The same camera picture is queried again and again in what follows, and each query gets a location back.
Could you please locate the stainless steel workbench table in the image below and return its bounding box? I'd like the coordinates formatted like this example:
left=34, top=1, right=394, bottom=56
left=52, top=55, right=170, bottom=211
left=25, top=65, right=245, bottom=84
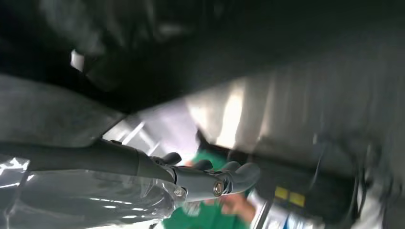
left=185, top=47, right=405, bottom=154

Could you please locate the person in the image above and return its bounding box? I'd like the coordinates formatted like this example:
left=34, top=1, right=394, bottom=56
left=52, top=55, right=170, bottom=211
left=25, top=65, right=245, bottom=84
left=160, top=147, right=257, bottom=229

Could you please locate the dark equipment with yellow label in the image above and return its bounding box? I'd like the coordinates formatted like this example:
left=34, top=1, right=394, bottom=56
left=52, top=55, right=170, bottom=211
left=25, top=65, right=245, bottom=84
left=252, top=154, right=359, bottom=223

